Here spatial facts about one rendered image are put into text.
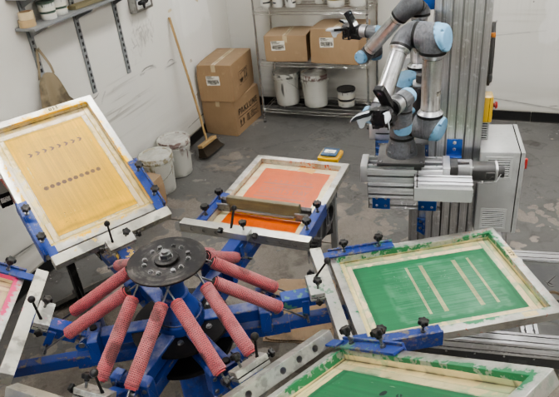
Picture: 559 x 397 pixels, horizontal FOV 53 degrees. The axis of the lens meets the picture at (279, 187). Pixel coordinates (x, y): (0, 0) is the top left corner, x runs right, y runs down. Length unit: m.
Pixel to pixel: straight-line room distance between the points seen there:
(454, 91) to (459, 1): 0.42
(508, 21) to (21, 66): 4.34
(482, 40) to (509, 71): 3.44
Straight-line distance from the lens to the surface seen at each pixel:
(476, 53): 2.81
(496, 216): 3.14
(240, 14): 6.75
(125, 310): 2.11
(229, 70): 5.95
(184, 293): 2.24
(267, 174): 3.36
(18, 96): 4.31
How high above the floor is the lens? 2.55
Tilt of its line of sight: 30 degrees down
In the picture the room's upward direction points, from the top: 6 degrees counter-clockwise
